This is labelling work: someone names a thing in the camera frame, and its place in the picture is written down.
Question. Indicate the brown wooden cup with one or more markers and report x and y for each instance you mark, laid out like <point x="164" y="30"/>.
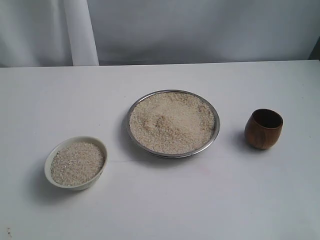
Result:
<point x="263" y="129"/>

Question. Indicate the rice on steel plate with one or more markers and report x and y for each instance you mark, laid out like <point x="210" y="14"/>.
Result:
<point x="172" y="122"/>

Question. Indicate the rice in white bowl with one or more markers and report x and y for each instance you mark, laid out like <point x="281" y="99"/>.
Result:
<point x="76" y="164"/>

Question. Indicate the white ceramic bowl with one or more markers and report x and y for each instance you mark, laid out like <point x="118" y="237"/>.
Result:
<point x="67" y="143"/>

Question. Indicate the round steel plate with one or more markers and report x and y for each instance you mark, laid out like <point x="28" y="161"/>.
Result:
<point x="217" y="127"/>

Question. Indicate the white backdrop curtain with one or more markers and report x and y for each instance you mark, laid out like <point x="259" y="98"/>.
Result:
<point x="51" y="33"/>

